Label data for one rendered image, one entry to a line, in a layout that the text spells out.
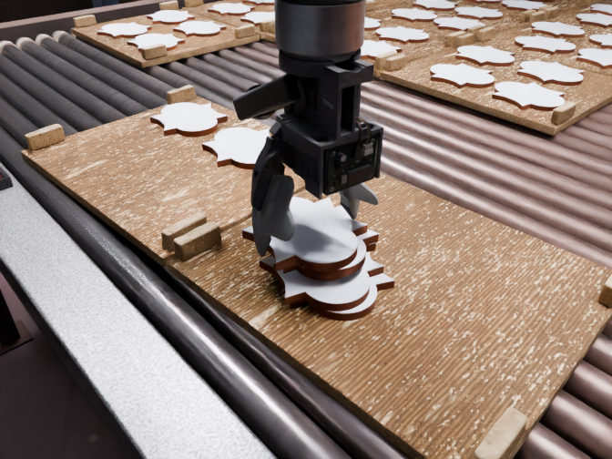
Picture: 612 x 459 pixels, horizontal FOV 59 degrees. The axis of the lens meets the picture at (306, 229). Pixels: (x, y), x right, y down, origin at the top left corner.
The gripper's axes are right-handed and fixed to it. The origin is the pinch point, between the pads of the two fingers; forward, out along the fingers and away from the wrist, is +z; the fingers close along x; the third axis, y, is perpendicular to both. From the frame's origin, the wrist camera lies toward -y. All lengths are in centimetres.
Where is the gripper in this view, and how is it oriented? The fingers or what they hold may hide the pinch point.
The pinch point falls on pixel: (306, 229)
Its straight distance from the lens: 58.9
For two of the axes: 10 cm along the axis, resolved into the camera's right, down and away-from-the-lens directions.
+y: 5.7, 4.7, -6.8
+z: 0.0, 8.2, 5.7
